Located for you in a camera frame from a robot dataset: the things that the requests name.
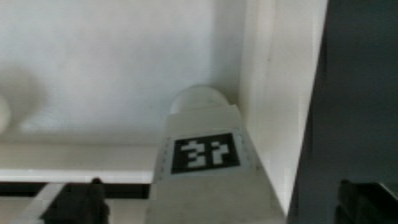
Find white square table top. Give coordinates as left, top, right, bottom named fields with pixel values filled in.
left=0, top=0, right=330, bottom=220

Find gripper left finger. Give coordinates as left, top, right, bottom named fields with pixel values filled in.
left=17, top=177, right=113, bottom=224

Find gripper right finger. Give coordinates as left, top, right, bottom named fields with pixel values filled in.
left=335, top=180, right=398, bottom=224

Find white U-shaped fence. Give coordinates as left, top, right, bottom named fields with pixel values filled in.
left=0, top=197, right=148, bottom=224

